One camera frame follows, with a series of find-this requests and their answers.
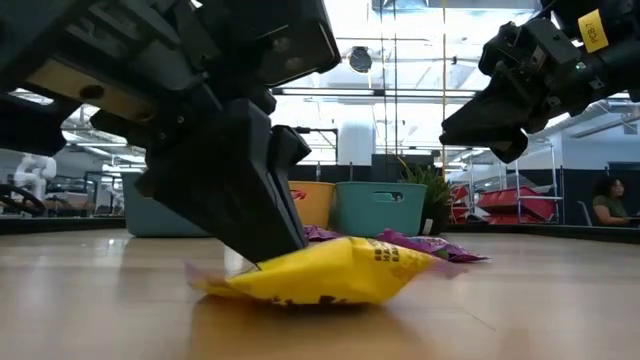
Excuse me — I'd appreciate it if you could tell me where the white square pillar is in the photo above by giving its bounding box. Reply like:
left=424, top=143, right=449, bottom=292
left=337, top=103, right=377, bottom=167

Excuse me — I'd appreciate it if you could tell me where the green potted plant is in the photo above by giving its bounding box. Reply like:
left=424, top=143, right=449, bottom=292
left=399, top=162, right=454, bottom=237

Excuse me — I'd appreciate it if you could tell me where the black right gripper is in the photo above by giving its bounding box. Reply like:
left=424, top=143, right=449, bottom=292
left=439, top=47, right=600, bottom=164

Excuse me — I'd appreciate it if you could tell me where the black gantry frame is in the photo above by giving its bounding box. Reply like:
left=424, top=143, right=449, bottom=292
left=294, top=126, right=340, bottom=166

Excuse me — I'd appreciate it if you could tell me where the blue-grey plastic bin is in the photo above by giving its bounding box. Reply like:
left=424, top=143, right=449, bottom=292
left=121, top=172, right=214, bottom=239

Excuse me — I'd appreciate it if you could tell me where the teal plastic bin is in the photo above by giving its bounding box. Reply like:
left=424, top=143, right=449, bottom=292
left=330, top=181, right=429, bottom=238

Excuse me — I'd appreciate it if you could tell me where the yellow Sour Patch candy bag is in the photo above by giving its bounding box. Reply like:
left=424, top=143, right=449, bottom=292
left=184, top=235, right=469, bottom=307

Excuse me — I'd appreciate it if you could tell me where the long ceiling light strip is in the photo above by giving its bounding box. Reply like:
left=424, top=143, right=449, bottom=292
left=272, top=87, right=479, bottom=99

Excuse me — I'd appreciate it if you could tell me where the thin black hanging rod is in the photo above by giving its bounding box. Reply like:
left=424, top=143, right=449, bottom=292
left=392, top=0, right=399, bottom=157
left=379, top=0, right=386, bottom=157

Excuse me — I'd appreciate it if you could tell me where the purple Skittles candy bag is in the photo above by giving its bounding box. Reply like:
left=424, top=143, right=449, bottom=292
left=374, top=228, right=490, bottom=265
left=303, top=224, right=344, bottom=243

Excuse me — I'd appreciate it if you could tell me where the black curved cable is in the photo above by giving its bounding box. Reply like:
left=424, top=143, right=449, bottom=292
left=0, top=183, right=47, bottom=217

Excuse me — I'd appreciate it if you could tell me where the metal wire shelf rack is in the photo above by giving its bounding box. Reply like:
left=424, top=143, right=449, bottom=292
left=512, top=144, right=561, bottom=225

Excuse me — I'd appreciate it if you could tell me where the grey chair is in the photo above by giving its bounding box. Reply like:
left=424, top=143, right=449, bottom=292
left=576, top=199, right=595, bottom=228

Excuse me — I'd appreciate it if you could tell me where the black ceiling cable reel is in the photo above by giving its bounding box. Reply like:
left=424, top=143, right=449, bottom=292
left=347, top=45, right=375, bottom=76

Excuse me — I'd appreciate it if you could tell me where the person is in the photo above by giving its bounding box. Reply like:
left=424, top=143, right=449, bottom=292
left=591, top=174, right=635, bottom=228

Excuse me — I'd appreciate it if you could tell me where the yellow label tag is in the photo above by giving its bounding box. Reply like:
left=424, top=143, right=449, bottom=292
left=577, top=8, right=611, bottom=54

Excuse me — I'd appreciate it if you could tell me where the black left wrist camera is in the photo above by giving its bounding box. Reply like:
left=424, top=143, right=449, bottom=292
left=197, top=0, right=343, bottom=90

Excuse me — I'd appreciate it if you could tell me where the red storage bin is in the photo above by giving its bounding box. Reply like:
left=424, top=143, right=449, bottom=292
left=448, top=184, right=472, bottom=221
left=477, top=186, right=557, bottom=214
left=487, top=210, right=557, bottom=227

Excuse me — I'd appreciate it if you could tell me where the orange plastic bin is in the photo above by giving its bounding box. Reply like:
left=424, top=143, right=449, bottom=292
left=288, top=180, right=337, bottom=231

